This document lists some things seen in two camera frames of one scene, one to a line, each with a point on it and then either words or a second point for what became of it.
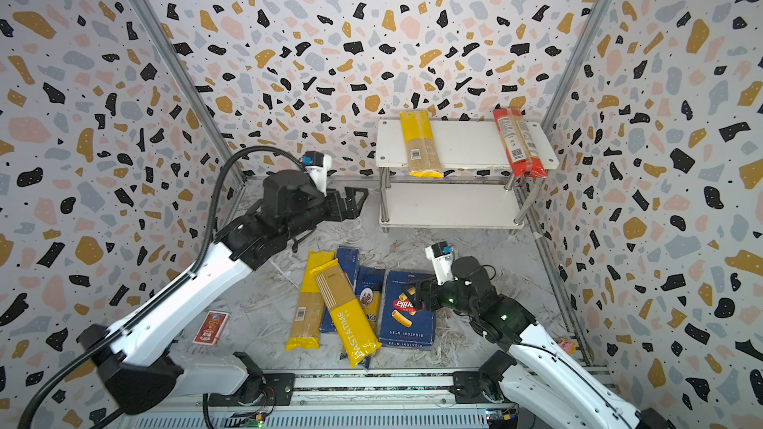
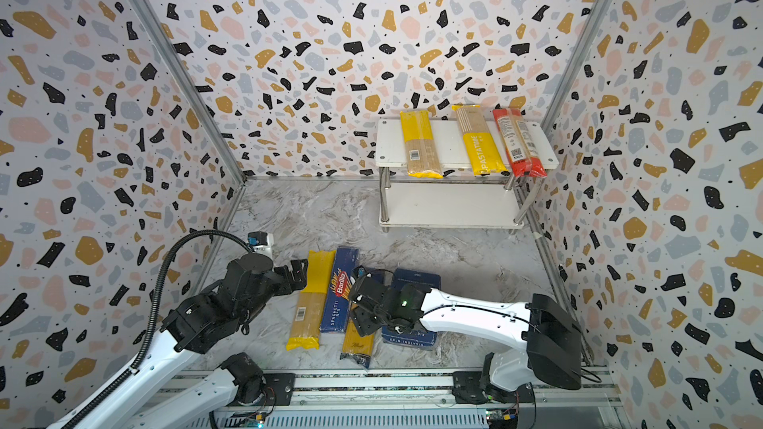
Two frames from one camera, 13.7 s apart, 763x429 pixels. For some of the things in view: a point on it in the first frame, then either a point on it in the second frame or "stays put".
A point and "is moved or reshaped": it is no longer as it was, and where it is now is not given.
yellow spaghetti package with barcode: x=423 y=157 stays put
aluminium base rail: x=414 y=398 stays put
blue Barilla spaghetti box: x=348 y=260 stays put
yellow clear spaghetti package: x=306 y=326 stays put
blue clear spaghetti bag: x=370 y=291 is moved or reshaped
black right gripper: x=434 y=288 to x=360 y=319
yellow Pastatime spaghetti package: x=357 y=337 to x=486 y=155
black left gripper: x=343 y=212 to x=289 y=285
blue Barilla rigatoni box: x=403 y=323 stays put
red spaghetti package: x=524 y=155 stays put
